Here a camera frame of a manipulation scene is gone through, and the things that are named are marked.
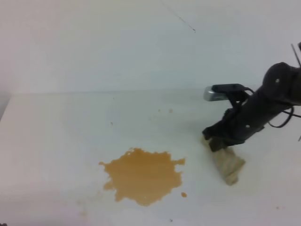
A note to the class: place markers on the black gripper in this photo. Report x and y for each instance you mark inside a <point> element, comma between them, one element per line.
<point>237,125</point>

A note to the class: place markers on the green stained rag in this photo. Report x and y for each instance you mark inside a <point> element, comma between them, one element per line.
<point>226,161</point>

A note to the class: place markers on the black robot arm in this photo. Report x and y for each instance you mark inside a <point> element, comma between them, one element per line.
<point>281,88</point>

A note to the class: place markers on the brown coffee stain puddle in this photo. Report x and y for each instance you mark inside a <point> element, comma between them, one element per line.
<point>142,176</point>

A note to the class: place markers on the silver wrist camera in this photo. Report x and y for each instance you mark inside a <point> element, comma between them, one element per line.
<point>224,92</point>

